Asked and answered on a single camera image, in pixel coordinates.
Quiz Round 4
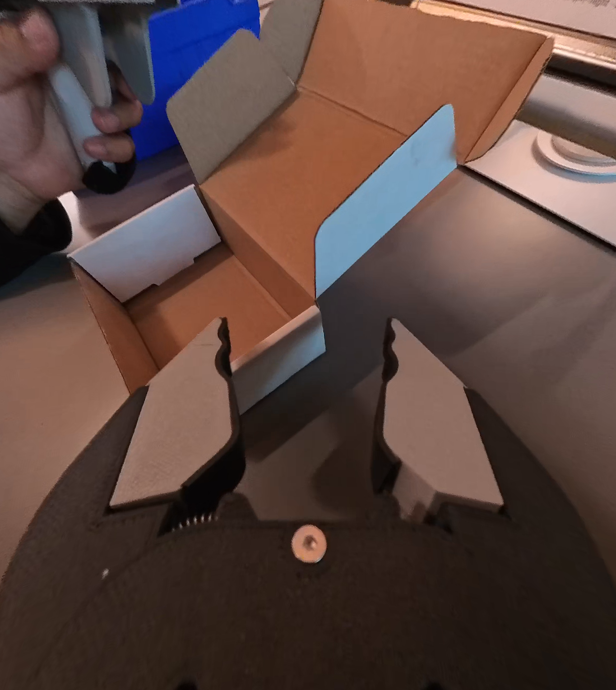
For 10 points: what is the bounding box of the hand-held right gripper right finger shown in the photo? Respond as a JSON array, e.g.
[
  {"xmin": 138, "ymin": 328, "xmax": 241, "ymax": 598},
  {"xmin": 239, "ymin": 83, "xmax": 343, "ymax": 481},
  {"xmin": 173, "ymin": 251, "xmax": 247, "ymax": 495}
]
[{"xmin": 371, "ymin": 317, "xmax": 505, "ymax": 524}]

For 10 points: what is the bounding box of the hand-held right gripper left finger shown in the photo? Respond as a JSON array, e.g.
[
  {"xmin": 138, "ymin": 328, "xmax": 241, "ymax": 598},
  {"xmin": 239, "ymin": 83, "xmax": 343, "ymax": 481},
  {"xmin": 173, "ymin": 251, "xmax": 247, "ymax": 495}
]
[{"xmin": 108, "ymin": 317, "xmax": 246, "ymax": 521}]

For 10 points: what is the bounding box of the blue plastic bin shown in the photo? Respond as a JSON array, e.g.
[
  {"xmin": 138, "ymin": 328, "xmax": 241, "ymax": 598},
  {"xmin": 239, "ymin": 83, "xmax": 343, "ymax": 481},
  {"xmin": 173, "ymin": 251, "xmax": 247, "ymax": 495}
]
[{"xmin": 127, "ymin": 0, "xmax": 261, "ymax": 161}]

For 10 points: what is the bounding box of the white cardboard mailer box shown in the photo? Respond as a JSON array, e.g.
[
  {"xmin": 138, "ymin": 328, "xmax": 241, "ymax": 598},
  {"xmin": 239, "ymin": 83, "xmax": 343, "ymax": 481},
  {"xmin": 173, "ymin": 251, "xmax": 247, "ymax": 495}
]
[{"xmin": 68, "ymin": 0, "xmax": 555, "ymax": 414}]

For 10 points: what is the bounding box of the person's left hand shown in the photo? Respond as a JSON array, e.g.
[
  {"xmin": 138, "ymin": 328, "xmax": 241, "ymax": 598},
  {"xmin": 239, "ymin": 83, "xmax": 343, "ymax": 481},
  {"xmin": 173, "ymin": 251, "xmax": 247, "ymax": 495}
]
[{"xmin": 0, "ymin": 8, "xmax": 144, "ymax": 234}]

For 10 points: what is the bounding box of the instruction sheet on stand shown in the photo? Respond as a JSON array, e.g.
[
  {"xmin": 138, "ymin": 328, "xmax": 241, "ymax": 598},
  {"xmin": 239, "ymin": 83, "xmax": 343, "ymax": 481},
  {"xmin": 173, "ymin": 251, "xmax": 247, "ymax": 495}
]
[{"xmin": 416, "ymin": 0, "xmax": 616, "ymax": 264}]

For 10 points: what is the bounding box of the printed instruction sheet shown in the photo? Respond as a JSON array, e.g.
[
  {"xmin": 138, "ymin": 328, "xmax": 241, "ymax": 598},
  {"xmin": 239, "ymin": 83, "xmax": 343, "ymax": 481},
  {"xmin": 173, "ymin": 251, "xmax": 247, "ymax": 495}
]
[{"xmin": 464, "ymin": 0, "xmax": 616, "ymax": 44}]

